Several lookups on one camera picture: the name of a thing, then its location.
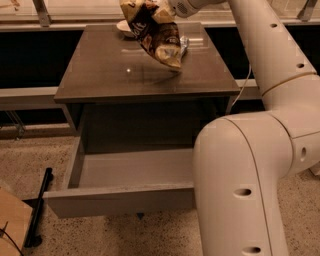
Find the black thin cable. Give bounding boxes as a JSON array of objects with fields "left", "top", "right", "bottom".
[{"left": 0, "top": 221, "right": 25, "bottom": 256}]

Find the silver crushed can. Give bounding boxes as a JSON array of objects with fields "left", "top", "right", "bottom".
[{"left": 180, "top": 36, "right": 189, "bottom": 57}]

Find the brown chip bag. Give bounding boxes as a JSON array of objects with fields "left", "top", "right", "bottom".
[{"left": 119, "top": 0, "right": 181, "bottom": 69}]

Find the black metal bar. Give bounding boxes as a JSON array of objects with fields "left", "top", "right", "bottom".
[{"left": 24, "top": 168, "right": 53, "bottom": 248}]

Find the white cable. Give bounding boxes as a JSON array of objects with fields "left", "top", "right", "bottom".
[{"left": 230, "top": 64, "right": 253, "bottom": 108}]

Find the grey cabinet counter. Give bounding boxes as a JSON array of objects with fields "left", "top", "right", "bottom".
[{"left": 54, "top": 23, "right": 239, "bottom": 126}]

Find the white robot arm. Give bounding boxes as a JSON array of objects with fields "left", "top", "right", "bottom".
[{"left": 169, "top": 0, "right": 320, "bottom": 256}]

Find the brown cardboard box left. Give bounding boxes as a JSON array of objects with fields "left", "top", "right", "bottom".
[{"left": 0, "top": 188, "right": 32, "bottom": 256}]

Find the open grey top drawer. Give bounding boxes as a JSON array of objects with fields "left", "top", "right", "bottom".
[{"left": 45, "top": 102, "right": 202, "bottom": 218}]

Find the white ceramic bowl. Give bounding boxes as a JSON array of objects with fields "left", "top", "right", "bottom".
[{"left": 116, "top": 20, "right": 134, "bottom": 38}]

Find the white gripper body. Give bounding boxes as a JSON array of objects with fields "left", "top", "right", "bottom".
[{"left": 169, "top": 0, "right": 199, "bottom": 18}]

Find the grey window ledge rail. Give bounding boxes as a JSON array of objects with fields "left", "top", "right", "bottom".
[{"left": 0, "top": 79, "right": 261, "bottom": 111}]

